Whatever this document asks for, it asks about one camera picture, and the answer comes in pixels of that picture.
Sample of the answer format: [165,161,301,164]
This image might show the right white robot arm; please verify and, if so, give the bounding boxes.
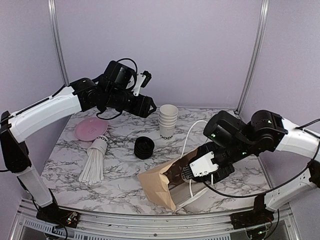
[181,110,320,224]

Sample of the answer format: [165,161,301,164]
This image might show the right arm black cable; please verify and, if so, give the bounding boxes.
[202,118,320,198]

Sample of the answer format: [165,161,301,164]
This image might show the stack of white cups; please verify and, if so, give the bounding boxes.
[158,104,179,141]

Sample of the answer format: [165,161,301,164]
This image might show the stack of black lids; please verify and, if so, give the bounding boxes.
[134,136,155,160]

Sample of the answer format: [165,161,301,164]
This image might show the brown paper bag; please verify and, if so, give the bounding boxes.
[136,119,213,211]

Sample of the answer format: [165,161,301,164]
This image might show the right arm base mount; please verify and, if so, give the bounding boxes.
[230,195,274,230]

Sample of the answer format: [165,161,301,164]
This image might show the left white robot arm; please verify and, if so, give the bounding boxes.
[0,60,157,223]

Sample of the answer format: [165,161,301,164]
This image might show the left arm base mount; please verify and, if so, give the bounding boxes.
[36,199,80,228]

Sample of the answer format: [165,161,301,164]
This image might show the aluminium frame post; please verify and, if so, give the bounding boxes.
[235,0,270,115]
[47,0,70,86]

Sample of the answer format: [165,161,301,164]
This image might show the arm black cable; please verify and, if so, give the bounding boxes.
[202,118,320,198]
[0,58,138,173]

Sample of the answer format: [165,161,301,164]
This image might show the aluminium front rail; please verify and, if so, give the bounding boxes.
[8,199,301,240]

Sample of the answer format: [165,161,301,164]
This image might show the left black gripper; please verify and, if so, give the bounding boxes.
[105,87,157,117]

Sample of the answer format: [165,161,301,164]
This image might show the pink plate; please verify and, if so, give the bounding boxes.
[74,117,109,142]

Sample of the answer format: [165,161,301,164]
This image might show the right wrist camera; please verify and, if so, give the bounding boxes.
[181,151,220,180]

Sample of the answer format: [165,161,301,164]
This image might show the right aluminium frame post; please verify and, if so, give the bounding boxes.
[235,0,270,115]

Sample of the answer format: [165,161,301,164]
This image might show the left aluminium frame post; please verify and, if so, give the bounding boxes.
[47,0,70,86]

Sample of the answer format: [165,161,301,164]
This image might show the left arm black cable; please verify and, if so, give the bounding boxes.
[0,58,138,173]

